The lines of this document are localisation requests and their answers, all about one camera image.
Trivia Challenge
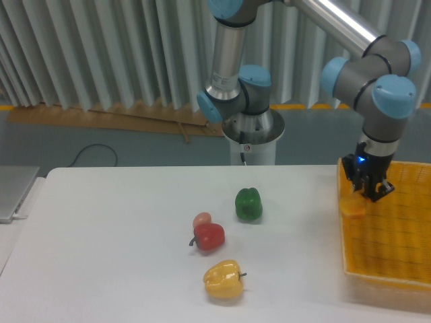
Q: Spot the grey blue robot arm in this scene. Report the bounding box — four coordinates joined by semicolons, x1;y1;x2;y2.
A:
197;1;422;201

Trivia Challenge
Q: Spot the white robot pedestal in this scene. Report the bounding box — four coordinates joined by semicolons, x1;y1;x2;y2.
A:
222;109;285;166

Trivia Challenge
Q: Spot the brown cardboard sheet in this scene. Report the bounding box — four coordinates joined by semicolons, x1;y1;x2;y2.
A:
1;100;222;143

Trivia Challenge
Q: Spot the red bell pepper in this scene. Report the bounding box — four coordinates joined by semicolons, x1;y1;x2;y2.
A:
189;223;225;251

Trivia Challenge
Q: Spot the yellow bell pepper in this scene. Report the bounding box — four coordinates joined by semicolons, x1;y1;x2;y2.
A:
203;260;246;299

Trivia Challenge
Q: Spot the silver laptop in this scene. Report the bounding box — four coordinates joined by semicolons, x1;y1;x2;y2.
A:
0;166;40;224

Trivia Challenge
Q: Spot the green bell pepper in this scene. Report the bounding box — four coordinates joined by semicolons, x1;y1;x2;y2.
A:
235;188;263;221

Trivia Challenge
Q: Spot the brown egg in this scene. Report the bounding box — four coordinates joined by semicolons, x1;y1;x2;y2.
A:
193;212;212;228

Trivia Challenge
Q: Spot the black floor cable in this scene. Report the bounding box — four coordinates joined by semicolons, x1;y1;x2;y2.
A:
68;143;119;167

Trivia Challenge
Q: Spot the long orange bread loaf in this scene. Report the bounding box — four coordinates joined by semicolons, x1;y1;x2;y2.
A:
339;191;366;218

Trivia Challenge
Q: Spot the yellow woven basket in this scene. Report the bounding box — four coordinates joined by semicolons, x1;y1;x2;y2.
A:
337;161;430;291

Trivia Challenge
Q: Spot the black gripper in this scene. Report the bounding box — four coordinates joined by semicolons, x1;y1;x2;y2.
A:
341;142;395;202

